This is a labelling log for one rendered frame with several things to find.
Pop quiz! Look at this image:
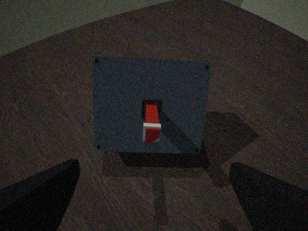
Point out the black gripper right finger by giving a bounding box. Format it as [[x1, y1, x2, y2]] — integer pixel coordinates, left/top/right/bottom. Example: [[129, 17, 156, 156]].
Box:
[[228, 161, 308, 231]]

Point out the blue-grey sloped panel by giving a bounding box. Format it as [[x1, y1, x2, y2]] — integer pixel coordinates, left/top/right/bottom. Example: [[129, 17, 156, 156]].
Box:
[[92, 55, 212, 153]]

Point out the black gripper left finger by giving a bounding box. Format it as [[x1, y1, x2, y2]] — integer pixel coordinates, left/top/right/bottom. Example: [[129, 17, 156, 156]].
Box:
[[0, 159, 80, 231]]

